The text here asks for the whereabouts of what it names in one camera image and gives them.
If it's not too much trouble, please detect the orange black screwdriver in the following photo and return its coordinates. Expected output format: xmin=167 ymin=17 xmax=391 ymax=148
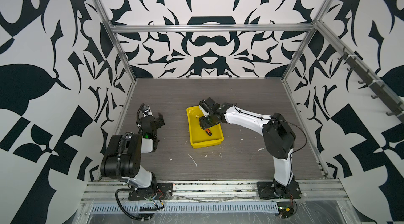
xmin=205 ymin=129 xmax=213 ymax=136

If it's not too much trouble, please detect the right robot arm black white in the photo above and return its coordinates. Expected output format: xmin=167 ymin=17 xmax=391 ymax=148
xmin=199 ymin=98 xmax=296 ymax=198

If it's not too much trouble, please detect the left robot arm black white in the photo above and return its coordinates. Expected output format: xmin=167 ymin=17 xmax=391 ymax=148
xmin=100 ymin=113 xmax=165 ymax=193

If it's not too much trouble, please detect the yellow plastic bin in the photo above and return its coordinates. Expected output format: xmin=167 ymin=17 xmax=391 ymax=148
xmin=186 ymin=106 xmax=224 ymax=149

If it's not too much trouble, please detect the green circuit board right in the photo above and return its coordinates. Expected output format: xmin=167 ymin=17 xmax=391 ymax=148
xmin=277 ymin=201 xmax=298 ymax=219

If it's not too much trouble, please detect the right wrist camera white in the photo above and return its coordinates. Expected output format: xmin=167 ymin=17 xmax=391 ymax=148
xmin=199 ymin=100 xmax=209 ymax=113

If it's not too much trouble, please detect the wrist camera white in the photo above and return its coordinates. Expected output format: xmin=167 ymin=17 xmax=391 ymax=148
xmin=141 ymin=105 xmax=152 ymax=117
xmin=199 ymin=100 xmax=209 ymax=113

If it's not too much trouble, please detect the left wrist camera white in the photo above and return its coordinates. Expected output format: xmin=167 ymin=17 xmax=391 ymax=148
xmin=141 ymin=105 xmax=152 ymax=117

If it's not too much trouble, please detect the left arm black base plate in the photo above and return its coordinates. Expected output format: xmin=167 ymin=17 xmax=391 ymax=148
xmin=128 ymin=183 xmax=173 ymax=201

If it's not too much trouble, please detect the black cable loop left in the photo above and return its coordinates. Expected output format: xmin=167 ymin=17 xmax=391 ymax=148
xmin=115 ymin=188 xmax=165 ymax=221

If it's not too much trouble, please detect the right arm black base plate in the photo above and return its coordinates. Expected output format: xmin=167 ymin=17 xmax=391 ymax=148
xmin=257 ymin=181 xmax=302 ymax=200

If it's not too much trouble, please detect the white slotted cable duct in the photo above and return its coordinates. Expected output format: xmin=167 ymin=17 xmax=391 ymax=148
xmin=89 ymin=201 xmax=280 ymax=215

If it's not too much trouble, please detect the aluminium front rail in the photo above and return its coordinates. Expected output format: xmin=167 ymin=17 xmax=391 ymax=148
xmin=81 ymin=179 xmax=349 ymax=204

